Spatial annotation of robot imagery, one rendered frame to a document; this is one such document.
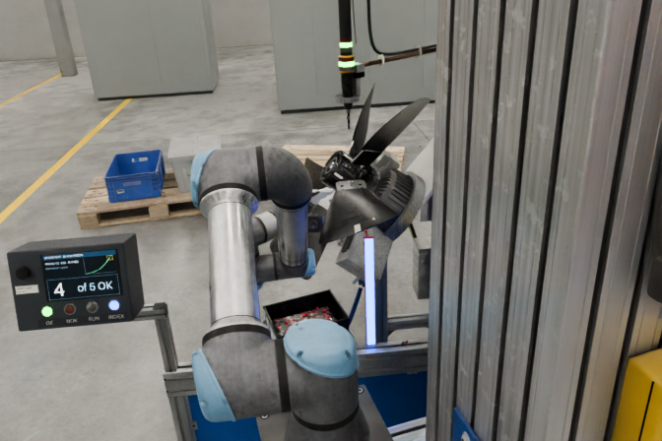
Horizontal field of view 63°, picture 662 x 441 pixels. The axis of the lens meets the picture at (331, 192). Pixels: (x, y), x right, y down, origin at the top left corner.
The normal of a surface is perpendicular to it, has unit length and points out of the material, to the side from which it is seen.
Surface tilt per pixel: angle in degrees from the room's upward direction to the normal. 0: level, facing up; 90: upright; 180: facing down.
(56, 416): 0
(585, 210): 90
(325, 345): 8
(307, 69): 90
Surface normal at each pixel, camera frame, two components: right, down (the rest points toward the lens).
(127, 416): -0.05, -0.92
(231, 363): -0.02, -0.62
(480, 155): -0.95, 0.16
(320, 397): 0.15, 0.39
